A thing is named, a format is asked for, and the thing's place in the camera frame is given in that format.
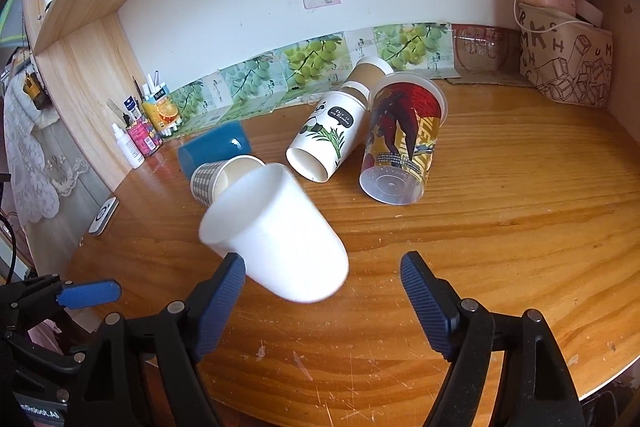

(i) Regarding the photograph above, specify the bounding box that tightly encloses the white flat device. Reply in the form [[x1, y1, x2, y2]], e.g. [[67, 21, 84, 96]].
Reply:
[[88, 197, 120, 236]]

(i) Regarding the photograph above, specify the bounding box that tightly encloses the pink can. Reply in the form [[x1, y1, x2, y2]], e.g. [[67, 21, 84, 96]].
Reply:
[[127, 119, 164, 158]]

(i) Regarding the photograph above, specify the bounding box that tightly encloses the checkered paper cup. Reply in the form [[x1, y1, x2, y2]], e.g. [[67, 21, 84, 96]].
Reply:
[[190, 155, 266, 208]]

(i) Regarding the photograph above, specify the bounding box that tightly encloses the white lace curtain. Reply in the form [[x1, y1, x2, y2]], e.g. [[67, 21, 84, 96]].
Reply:
[[2, 77, 92, 224]]

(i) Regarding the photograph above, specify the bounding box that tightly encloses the blue cup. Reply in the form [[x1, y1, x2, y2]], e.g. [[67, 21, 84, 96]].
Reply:
[[178, 120, 252, 180]]

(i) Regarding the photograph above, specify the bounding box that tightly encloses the black cable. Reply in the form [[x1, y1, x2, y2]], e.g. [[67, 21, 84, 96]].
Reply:
[[0, 212, 22, 284]]

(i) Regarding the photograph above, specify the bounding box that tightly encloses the wooden shelf unit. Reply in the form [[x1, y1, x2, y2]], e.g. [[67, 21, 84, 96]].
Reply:
[[20, 0, 273, 190]]

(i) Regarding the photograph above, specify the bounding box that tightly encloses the orange print carton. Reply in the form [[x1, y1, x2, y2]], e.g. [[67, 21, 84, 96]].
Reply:
[[142, 89, 181, 134]]

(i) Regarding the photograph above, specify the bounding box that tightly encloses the white panda print cup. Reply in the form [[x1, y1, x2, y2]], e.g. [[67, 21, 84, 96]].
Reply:
[[286, 90, 369, 183]]

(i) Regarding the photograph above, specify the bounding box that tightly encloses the grape print carton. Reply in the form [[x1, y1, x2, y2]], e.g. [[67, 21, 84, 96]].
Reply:
[[220, 57, 286, 108], [277, 34, 351, 96], [165, 79, 233, 128], [345, 22, 453, 74]]

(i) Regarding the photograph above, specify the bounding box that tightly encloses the yellow hanging toy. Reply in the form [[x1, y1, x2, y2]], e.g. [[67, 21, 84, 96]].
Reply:
[[22, 74, 44, 110]]

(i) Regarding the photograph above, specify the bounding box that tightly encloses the bunch of pens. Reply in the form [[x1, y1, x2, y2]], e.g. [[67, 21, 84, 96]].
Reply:
[[132, 69, 167, 102]]

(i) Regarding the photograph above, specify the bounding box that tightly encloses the white squeeze bottle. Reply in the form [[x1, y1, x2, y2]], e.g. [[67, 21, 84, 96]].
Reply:
[[111, 123, 146, 169]]

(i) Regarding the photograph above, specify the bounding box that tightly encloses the plain white cup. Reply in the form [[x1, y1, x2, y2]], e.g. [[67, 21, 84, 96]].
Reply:
[[198, 163, 350, 304]]

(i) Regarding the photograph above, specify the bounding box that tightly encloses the printed canvas tote bag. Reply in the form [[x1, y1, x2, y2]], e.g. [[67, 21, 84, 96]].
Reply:
[[517, 4, 614, 108]]

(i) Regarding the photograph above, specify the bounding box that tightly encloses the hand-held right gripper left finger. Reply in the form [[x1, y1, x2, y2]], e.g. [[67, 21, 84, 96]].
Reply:
[[70, 252, 247, 427]]

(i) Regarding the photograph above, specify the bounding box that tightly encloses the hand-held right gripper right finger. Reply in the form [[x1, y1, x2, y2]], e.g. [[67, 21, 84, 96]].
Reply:
[[400, 251, 586, 427]]

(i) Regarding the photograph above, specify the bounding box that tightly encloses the blue and white tube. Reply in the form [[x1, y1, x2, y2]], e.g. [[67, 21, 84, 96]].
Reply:
[[122, 94, 144, 126]]

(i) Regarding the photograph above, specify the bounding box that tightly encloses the clear printed plastic cup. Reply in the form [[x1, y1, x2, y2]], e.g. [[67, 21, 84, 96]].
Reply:
[[359, 74, 448, 206]]

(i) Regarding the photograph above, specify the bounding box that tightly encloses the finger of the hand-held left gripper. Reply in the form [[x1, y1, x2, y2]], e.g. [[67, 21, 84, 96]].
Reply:
[[0, 274, 122, 328]]

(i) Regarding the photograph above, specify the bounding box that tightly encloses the brown paper cup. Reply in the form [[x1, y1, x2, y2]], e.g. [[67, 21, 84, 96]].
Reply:
[[341, 56, 396, 104]]

